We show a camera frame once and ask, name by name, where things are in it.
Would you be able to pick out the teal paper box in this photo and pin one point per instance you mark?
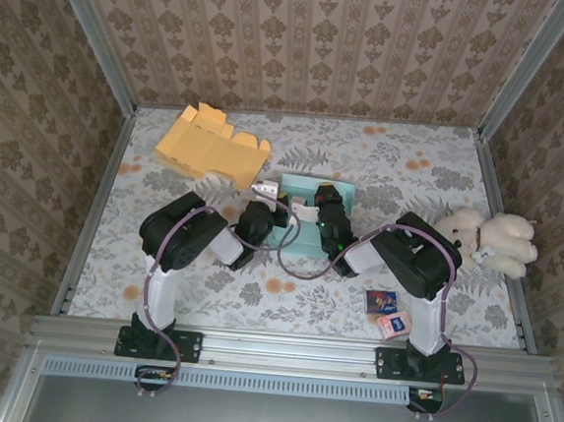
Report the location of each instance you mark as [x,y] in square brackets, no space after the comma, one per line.
[304,185]

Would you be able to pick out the orange paper box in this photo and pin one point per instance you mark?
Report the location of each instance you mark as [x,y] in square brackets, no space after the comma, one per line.
[208,150]

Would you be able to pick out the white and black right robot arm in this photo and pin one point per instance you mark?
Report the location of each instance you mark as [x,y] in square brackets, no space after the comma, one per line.
[421,258]

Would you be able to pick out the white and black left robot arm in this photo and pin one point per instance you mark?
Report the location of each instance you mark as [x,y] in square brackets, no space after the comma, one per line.
[181,232]

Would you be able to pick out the floral patterned table cover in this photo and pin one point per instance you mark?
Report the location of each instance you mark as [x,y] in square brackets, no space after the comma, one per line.
[412,193]

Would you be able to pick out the dark blue small packet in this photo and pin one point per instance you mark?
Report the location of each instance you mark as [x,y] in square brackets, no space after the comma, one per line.
[381,301]

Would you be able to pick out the pink small packet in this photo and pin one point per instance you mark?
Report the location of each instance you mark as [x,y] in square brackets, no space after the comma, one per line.
[394,326]

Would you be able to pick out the white plush teddy dog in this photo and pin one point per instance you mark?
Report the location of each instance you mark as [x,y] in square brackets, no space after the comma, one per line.
[507,235]

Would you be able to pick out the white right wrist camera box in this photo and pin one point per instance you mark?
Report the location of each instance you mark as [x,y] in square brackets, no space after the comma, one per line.
[307,209]

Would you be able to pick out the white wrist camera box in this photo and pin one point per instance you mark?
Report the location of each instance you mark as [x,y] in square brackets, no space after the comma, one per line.
[265,187]
[307,209]

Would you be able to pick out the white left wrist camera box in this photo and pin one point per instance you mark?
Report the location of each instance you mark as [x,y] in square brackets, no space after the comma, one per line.
[265,187]

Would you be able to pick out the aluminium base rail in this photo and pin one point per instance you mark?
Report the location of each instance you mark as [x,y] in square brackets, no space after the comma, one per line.
[289,350]

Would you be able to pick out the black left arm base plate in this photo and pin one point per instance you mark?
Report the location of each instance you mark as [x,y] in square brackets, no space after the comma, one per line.
[191,346]

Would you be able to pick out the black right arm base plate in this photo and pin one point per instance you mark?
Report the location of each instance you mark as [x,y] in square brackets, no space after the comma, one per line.
[384,363]

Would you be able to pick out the aluminium table side rail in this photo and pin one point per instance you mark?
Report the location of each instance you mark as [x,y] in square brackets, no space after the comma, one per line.
[493,190]
[97,205]

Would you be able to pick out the aluminium frame post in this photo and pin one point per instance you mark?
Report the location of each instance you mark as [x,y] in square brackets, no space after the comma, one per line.
[94,36]
[526,69]

